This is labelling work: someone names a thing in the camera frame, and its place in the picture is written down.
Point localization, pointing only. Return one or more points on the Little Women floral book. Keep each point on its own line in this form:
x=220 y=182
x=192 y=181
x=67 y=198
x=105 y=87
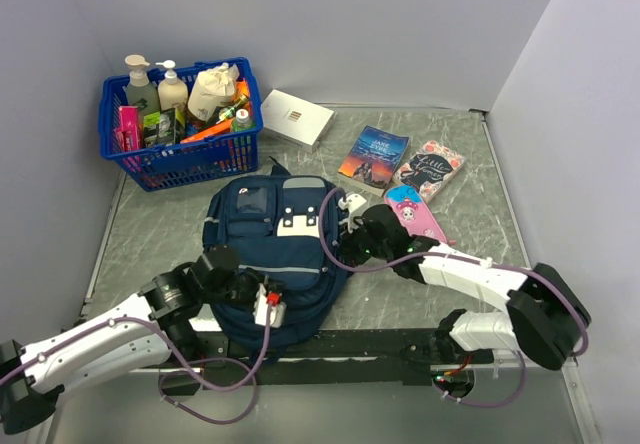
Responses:
x=429 y=169

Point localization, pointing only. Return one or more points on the pink pencil case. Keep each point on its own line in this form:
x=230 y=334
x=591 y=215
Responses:
x=413 y=214

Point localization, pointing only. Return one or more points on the cream pump bottle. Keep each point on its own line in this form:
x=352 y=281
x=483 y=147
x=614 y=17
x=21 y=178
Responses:
x=172 y=91

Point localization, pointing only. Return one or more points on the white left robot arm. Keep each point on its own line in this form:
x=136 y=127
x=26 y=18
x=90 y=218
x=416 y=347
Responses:
x=150 y=327

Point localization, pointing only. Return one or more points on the green bottle white cap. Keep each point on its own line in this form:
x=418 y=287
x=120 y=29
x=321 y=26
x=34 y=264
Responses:
x=242 y=121

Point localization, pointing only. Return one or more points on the pink box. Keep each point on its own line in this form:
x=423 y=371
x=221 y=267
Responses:
x=128 y=132

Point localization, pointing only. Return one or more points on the blue plastic basket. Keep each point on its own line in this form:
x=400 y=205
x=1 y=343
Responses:
x=162 y=167

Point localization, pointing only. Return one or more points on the navy blue student backpack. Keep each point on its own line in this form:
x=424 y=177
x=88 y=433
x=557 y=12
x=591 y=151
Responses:
x=286 y=227

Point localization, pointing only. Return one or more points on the beige paper bag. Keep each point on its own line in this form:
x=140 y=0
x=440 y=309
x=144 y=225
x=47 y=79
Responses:
x=213 y=88

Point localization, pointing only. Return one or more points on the green black box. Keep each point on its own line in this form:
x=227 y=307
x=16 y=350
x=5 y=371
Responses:
x=163 y=128

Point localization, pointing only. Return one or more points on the white paperback book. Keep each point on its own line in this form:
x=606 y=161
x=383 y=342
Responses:
x=295 y=120

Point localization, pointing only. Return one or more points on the Jane Eyre blue book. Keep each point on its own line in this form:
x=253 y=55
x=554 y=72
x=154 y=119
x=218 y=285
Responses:
x=373 y=159

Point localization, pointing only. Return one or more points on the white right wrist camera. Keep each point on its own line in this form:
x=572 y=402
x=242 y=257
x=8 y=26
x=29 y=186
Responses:
x=353 y=205

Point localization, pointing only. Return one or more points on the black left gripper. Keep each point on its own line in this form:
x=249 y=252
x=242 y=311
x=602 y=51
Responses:
x=257 y=284

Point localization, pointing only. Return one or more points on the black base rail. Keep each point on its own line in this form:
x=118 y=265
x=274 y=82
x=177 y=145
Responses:
x=408 y=356

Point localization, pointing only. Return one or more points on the grey-green pump bottle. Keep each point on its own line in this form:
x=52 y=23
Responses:
x=140 y=91

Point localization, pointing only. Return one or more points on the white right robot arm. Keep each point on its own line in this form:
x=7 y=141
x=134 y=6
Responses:
x=534 y=311

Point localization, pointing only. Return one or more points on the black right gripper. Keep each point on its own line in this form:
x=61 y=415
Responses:
x=348 y=245

